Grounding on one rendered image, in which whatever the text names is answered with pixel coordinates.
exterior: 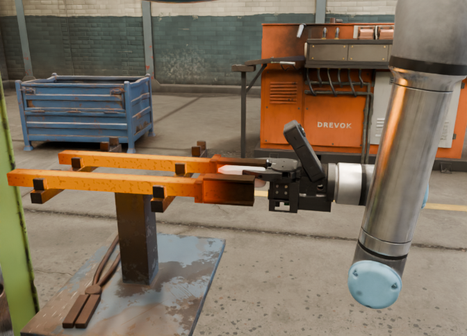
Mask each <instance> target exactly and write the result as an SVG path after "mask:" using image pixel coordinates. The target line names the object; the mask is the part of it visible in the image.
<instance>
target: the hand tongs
mask: <svg viewBox="0 0 467 336"><path fill-rule="evenodd" d="M118 242H119V236H118V234H117V236H116V238H115V239H114V241H113V243H112V244H111V246H110V247H109V249H108V250H107V252H106V254H105V256H104V257H103V259H102V261H101V262H100V264H99V266H98V268H97V270H96V272H95V276H94V278H93V282H92V285H91V286H89V287H87V288H86V289H85V294H79V296H78V298H77V300H76V301H75V302H74V305H73V306H72V308H71V309H70V311H69V312H68V314H67V316H66V317H65V319H64V321H63V322H62V325H63V328H73V327H74V325H75V327H76V328H86V327H87V325H88V323H89V321H90V319H91V318H92V316H93V314H94V312H95V310H96V308H97V306H98V304H99V302H100V300H101V287H102V286H103V285H104V283H105V282H106V281H107V280H108V279H109V278H110V276H111V275H112V274H113V272H114V271H115V269H116V267H117V265H118V264H119V262H120V260H121V258H120V252H119V253H118V255H117V257H116V259H115V260H114V262H113V264H112V265H111V267H110V269H109V270H108V271H107V272H106V274H105V275H104V276H103V278H102V279H101V280H100V281H99V277H100V274H101V271H102V269H103V268H104V266H105V264H106V262H107V261H108V259H109V257H110V255H111V253H112V252H113V250H114V248H115V247H116V245H117V243H118ZM98 281H99V282H98Z"/></svg>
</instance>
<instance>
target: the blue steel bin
mask: <svg viewBox="0 0 467 336"><path fill-rule="evenodd" d="M15 87H16V92H17V100H18V106H19V114H20V119H21V124H22V132H23V137H24V145H25V146H24V150H23V151H31V150H33V149H34V148H33V146H32V144H31V141H51V142H109V137H118V139H119V143H128V144H129V148H128V150H127V152H126V153H132V154H134V153H135V152H136V150H135V147H134V146H135V144H134V142H135V141H136V140H137V139H138V138H139V137H141V136H142V135H144V134H145V133H146V132H147V131H149V133H148V136H147V137H154V136H155V135H156V134H155V133H154V123H153V110H152V97H151V75H150V74H146V75H145V76H58V75H57V73H53V74H52V75H51V77H50V78H48V79H35V80H32V81H25V82H22V81H21V80H16V81H15Z"/></svg>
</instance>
